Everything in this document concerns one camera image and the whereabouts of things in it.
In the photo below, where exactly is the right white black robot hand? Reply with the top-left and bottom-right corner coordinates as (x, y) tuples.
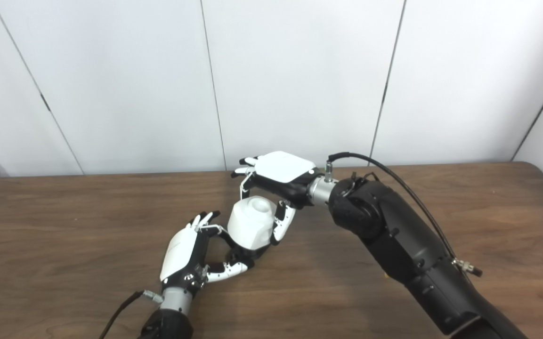
(231, 151), (321, 245)

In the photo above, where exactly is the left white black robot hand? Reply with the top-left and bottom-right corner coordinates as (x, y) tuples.
(160, 210), (255, 289)

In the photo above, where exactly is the round white piece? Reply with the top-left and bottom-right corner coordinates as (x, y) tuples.
(227, 197), (276, 250)

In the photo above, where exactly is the black flanged holder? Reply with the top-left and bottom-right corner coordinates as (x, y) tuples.
(224, 242), (270, 270)

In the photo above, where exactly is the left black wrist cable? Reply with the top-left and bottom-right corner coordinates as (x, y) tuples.
(98, 291), (164, 339)

